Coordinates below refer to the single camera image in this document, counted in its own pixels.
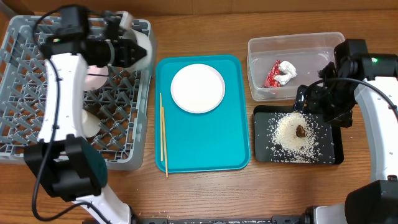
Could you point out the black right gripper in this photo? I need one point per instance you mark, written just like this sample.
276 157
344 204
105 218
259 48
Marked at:
311 100

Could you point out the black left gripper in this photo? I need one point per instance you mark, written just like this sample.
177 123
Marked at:
126 59

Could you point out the wooden chopstick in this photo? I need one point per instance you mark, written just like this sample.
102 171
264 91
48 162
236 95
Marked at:
165 143
161 128

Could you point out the large white pink plate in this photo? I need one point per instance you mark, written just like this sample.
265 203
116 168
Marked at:
197 88

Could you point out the grey bowl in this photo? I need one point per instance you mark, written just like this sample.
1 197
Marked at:
144 50

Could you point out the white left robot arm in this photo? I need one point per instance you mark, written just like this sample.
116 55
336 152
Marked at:
64 163

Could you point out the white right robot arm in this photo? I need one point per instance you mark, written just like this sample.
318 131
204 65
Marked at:
358 77

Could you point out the grey dishwasher rack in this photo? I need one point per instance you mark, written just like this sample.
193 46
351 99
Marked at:
120 104

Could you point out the black food waste tray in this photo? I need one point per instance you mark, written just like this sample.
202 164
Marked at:
261 113

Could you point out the brown food chunk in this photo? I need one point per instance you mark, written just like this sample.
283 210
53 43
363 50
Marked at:
300 131

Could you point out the crumpled white tissue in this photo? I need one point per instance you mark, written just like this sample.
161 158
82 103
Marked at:
287 72

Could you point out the clear plastic bin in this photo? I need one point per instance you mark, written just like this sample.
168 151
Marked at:
308 53

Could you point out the red wrapper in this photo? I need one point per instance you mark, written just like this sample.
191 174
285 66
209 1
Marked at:
270 81

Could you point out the pile of rice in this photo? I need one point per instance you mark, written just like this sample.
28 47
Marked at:
282 144

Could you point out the teal plastic tray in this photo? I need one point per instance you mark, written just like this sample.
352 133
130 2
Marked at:
216 140

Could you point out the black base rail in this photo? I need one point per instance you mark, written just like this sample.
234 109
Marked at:
217 220

